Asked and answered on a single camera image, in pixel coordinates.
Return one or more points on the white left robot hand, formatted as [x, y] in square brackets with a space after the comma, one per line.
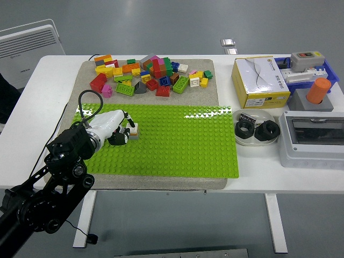
[107, 122]

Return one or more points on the small pink brick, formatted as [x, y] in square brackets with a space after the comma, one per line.
[107, 90]

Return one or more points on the large red brick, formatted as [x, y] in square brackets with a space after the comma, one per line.
[98, 82]

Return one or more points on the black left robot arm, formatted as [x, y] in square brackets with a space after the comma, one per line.
[53, 182]

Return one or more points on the grey long brick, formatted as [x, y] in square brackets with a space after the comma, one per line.
[135, 136]

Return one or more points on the lime long hollow brick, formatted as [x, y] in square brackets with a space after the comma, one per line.
[125, 89]

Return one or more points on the lime flat brick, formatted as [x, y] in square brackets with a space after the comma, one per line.
[122, 78]

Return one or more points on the grey slope brick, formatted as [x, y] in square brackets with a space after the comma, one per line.
[140, 88]

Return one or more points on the large yellow brick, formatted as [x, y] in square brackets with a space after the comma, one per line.
[103, 72]

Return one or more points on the yellow square brick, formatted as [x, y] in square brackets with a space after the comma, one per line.
[136, 72]
[117, 72]

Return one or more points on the yellow brick with blue plate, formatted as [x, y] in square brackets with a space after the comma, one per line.
[146, 78]

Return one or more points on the red square brick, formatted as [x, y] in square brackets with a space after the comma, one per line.
[152, 84]

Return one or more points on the orange long brick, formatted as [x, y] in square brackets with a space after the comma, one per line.
[130, 67]

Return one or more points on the red and white brick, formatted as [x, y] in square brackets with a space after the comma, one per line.
[112, 63]

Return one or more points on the small grey brick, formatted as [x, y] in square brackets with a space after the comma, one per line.
[100, 63]

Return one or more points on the red slope brick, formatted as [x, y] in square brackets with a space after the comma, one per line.
[163, 91]

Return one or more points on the orange flat brick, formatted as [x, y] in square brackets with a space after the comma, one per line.
[103, 57]

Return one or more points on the small dark green brick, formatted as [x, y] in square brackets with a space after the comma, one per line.
[131, 61]

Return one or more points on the blue square brick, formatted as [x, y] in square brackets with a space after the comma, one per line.
[164, 81]

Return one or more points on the green studded baseplate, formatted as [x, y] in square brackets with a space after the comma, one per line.
[174, 145]

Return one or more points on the tall red brick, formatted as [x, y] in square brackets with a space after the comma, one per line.
[156, 68]

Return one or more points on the large grey roof brick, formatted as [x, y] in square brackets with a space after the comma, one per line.
[147, 58]

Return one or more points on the brown square brick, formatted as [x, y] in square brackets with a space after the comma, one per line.
[174, 78]

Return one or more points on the pink plate brick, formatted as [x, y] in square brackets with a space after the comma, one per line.
[160, 61]

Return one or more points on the tall green brick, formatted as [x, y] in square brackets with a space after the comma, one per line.
[168, 65]

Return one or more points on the small blue brick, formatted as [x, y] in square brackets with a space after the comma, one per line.
[175, 65]

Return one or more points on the white brick with yellow plate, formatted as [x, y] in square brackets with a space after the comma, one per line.
[194, 82]

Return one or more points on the yellow small brick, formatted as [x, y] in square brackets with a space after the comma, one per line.
[204, 82]
[199, 74]

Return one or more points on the dark green square brick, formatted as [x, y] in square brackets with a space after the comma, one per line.
[208, 74]

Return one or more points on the grey-brown table mat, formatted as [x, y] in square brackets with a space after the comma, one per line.
[188, 98]

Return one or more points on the white table leg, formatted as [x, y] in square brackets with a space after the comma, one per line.
[84, 215]
[276, 223]

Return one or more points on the pink thin plate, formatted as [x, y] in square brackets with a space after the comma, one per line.
[193, 72]

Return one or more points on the person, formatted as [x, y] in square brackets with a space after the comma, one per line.
[8, 102]

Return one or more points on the white panel heater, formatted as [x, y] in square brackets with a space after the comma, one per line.
[27, 53]

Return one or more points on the black hex nut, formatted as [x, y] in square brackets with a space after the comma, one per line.
[244, 130]
[267, 131]

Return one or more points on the small black circuit board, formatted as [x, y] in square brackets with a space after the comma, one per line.
[246, 117]

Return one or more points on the silver floor socket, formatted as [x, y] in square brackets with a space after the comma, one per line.
[228, 42]
[231, 51]

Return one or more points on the grey metal plate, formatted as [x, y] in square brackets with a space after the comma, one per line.
[182, 253]

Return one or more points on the yellow and white cardboard box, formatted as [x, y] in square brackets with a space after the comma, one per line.
[258, 80]

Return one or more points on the white oval dish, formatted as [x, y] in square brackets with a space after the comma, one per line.
[264, 115]

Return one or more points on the black part in tray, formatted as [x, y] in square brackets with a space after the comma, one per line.
[282, 64]

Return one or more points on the grey square block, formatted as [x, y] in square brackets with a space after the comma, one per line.
[298, 102]

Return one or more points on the white terminal block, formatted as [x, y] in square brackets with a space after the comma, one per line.
[298, 76]

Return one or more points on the orange cylinder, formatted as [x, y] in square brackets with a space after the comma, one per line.
[318, 90]

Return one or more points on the blue plastic tray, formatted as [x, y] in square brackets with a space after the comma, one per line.
[332, 75]

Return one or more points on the grey electrical enclosure box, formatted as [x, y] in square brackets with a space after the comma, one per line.
[309, 153]

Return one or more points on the grey push-button switch box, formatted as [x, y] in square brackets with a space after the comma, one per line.
[306, 61]

